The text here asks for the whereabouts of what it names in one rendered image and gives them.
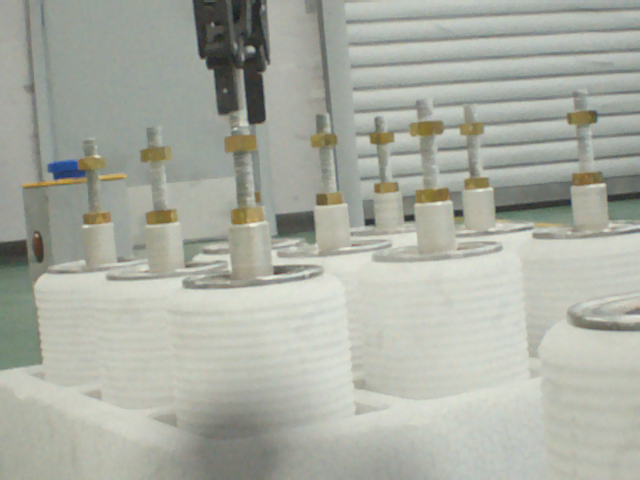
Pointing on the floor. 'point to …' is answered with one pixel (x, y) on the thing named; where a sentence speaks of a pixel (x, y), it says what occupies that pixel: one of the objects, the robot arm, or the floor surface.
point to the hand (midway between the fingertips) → (241, 106)
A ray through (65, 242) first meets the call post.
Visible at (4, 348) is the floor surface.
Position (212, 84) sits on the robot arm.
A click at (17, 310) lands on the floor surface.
